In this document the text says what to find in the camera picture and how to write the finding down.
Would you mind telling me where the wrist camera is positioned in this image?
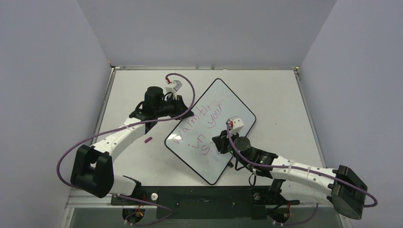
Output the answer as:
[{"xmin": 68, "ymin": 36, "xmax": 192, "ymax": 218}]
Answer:
[
  {"xmin": 226, "ymin": 116, "xmax": 244, "ymax": 136},
  {"xmin": 165, "ymin": 80, "xmax": 182, "ymax": 96}
]

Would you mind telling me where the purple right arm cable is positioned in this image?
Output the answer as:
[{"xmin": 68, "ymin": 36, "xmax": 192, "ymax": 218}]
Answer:
[{"xmin": 226, "ymin": 121, "xmax": 378, "ymax": 228}]

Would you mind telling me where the magenta marker cap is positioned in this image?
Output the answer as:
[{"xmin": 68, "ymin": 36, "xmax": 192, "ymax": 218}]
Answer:
[{"xmin": 144, "ymin": 137, "xmax": 153, "ymax": 143}]

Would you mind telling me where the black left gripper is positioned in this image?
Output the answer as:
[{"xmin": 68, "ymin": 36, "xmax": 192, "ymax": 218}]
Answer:
[{"xmin": 155, "ymin": 94, "xmax": 193, "ymax": 121}]

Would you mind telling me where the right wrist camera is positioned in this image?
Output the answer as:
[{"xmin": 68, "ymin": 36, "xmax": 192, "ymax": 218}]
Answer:
[{"xmin": 226, "ymin": 116, "xmax": 244, "ymax": 136}]

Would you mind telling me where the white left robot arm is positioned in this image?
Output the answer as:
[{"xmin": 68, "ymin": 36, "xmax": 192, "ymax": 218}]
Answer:
[{"xmin": 70, "ymin": 85, "xmax": 193, "ymax": 204}]

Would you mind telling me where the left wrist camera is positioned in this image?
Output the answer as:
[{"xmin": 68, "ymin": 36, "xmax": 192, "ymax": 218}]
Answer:
[{"xmin": 165, "ymin": 80, "xmax": 182, "ymax": 96}]

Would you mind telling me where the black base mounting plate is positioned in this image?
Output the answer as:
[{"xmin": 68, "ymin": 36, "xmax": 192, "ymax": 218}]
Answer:
[{"xmin": 109, "ymin": 185, "xmax": 300, "ymax": 221}]

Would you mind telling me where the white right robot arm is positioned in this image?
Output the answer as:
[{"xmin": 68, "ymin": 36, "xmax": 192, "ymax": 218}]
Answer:
[{"xmin": 212, "ymin": 130, "xmax": 368, "ymax": 220}]

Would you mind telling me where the black framed whiteboard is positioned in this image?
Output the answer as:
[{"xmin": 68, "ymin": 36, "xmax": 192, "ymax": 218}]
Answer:
[{"xmin": 164, "ymin": 78, "xmax": 257, "ymax": 185}]

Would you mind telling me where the aluminium frame rail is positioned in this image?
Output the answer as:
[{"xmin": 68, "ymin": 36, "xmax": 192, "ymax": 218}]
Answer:
[{"xmin": 67, "ymin": 186, "xmax": 333, "ymax": 209}]

